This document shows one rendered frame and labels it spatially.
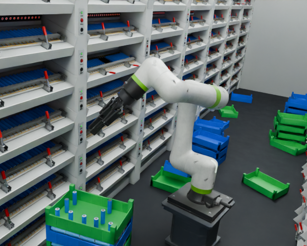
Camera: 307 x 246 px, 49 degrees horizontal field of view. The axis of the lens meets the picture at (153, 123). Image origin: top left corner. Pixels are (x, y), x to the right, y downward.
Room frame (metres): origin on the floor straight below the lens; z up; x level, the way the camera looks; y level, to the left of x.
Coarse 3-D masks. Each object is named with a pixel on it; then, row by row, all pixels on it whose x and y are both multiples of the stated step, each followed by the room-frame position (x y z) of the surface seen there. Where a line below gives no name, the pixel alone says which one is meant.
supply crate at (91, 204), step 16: (80, 192) 1.27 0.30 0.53; (48, 208) 1.09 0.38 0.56; (64, 208) 1.20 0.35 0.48; (80, 208) 1.21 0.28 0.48; (96, 208) 1.22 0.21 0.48; (112, 208) 1.22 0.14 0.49; (128, 208) 1.19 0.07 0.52; (48, 224) 1.09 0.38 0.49; (64, 224) 1.07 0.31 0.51; (80, 224) 1.05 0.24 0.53; (112, 224) 1.03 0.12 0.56; (112, 240) 1.01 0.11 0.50
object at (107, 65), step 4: (120, 60) 2.07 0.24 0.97; (124, 60) 2.09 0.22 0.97; (128, 60) 2.13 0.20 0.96; (132, 60) 2.19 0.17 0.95; (104, 64) 1.90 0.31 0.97; (108, 64) 1.93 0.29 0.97; (112, 64) 1.96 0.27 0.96; (116, 64) 2.01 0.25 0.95; (120, 64) 2.03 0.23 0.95; (88, 68) 1.77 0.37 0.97; (92, 68) 1.79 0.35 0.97; (96, 68) 1.81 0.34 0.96; (104, 68) 1.89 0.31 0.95; (88, 72) 1.75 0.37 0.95; (92, 72) 1.77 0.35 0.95
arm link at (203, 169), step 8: (192, 160) 1.65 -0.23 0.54; (200, 160) 1.63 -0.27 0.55; (208, 160) 1.63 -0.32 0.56; (192, 168) 1.62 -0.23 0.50; (200, 168) 1.60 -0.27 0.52; (208, 168) 1.59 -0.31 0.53; (216, 168) 1.61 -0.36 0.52; (192, 176) 1.64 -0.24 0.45; (200, 176) 1.59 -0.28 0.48; (208, 176) 1.59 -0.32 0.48; (192, 184) 1.62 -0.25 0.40; (200, 184) 1.58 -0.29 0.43; (208, 184) 1.58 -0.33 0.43; (200, 192) 1.58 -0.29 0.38; (208, 192) 1.59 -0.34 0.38
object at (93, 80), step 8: (112, 48) 2.19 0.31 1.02; (120, 48) 2.28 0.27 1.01; (128, 48) 2.25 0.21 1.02; (136, 56) 2.23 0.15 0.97; (136, 64) 2.17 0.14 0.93; (120, 72) 1.96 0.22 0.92; (128, 72) 2.06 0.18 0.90; (88, 80) 1.69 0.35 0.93; (96, 80) 1.74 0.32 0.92; (104, 80) 1.82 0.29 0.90
